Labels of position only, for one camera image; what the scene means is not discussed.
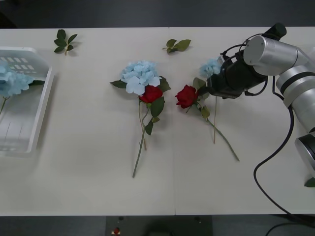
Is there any loose green leaf twig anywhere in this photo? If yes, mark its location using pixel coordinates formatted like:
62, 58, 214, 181
162, 38, 192, 55
53, 29, 78, 56

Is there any pale blue flower green stem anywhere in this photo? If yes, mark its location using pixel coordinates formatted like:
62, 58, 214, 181
0, 60, 46, 116

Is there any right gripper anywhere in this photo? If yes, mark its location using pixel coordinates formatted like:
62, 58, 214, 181
197, 73, 247, 100

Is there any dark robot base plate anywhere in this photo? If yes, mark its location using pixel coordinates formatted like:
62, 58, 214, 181
105, 216, 214, 236

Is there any small pale blue flower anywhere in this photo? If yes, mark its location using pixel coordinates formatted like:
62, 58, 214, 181
192, 58, 222, 145

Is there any shallow white plastic box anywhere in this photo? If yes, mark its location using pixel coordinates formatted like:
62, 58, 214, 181
0, 47, 54, 158

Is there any thin black cable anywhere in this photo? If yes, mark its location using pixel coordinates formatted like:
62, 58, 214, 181
267, 222, 315, 236

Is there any large pale blue flower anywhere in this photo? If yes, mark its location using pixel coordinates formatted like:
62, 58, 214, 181
110, 59, 172, 150

